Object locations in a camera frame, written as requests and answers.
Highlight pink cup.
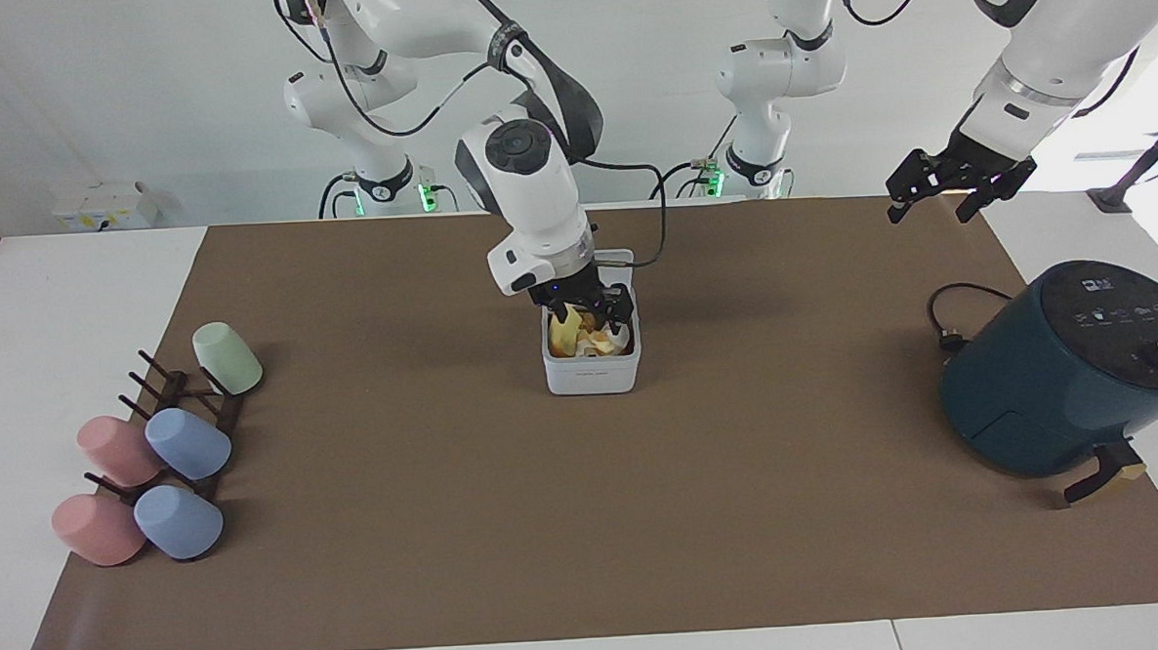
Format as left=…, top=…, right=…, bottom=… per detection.
left=50, top=492, right=148, bottom=570
left=76, top=414, right=167, bottom=489

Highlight blue cup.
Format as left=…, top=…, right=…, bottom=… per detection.
left=133, top=482, right=227, bottom=564
left=143, top=406, right=234, bottom=483

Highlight small white trash bin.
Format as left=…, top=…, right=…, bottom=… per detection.
left=537, top=248, right=644, bottom=398

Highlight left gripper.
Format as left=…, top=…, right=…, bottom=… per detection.
left=883, top=125, right=1041, bottom=227

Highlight white box with labels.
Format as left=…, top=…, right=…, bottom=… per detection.
left=51, top=181, right=161, bottom=234

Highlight yellow white trash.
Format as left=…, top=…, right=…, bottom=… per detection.
left=547, top=302, right=633, bottom=359

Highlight dark teal air fryer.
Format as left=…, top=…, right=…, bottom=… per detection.
left=934, top=257, right=1158, bottom=514

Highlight black air fryer power cord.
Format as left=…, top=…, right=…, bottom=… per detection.
left=927, top=280, right=1017, bottom=354

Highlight green cup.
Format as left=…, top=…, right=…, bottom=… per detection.
left=192, top=320, right=265, bottom=397

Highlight dark wooden cup rack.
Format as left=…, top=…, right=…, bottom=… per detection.
left=80, top=345, right=251, bottom=509

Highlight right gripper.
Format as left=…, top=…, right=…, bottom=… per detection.
left=525, top=263, right=637, bottom=340

